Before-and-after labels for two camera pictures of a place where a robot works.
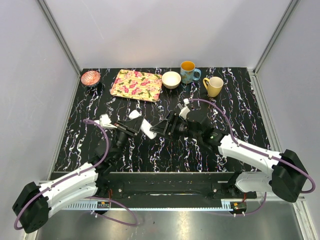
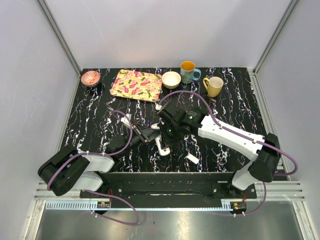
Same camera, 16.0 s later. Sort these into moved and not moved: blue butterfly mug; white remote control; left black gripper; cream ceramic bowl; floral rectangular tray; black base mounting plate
Moved: left black gripper; white remote control
Not moved: blue butterfly mug; black base mounting plate; cream ceramic bowl; floral rectangular tray
